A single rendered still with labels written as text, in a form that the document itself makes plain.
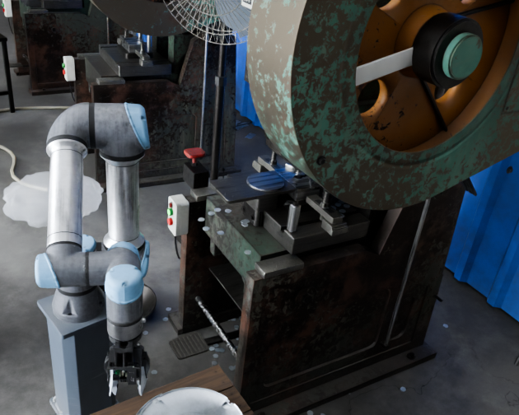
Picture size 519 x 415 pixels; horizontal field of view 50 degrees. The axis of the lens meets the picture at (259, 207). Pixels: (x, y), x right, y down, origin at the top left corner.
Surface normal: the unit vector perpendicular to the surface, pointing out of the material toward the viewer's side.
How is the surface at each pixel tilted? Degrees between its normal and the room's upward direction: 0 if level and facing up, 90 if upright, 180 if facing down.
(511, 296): 90
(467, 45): 90
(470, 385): 0
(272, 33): 85
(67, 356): 90
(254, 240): 0
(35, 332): 0
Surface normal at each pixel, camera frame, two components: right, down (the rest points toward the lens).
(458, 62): 0.49, 0.48
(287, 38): -0.85, 0.10
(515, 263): -0.12, 0.48
